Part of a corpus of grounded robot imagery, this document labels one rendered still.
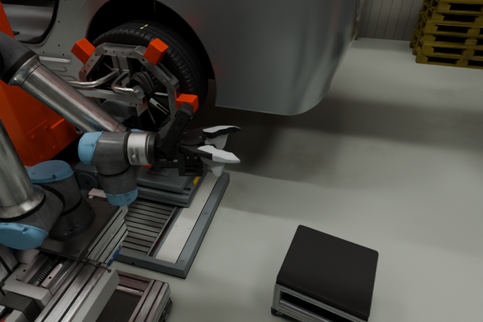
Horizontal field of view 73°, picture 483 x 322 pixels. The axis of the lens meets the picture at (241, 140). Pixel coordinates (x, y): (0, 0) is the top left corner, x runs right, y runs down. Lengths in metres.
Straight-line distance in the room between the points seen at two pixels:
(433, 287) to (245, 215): 1.13
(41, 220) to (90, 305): 0.30
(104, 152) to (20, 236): 0.34
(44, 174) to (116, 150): 0.37
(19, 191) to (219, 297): 1.24
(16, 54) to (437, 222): 2.37
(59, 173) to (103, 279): 0.36
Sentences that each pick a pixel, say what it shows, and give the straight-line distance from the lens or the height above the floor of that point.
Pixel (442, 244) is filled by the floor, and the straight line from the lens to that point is 2.41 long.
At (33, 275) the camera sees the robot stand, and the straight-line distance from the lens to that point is 1.23.
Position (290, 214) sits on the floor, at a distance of 2.26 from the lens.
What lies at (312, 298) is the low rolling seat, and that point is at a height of 0.30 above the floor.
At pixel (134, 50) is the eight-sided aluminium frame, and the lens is 1.67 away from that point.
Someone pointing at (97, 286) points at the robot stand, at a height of 0.73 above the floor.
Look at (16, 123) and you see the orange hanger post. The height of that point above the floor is 0.81.
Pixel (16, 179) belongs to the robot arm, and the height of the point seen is 1.14.
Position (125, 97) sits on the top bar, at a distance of 1.56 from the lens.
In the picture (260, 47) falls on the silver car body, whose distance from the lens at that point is 1.66.
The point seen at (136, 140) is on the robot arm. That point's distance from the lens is 0.74.
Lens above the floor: 1.65
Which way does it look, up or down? 35 degrees down
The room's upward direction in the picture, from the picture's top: straight up
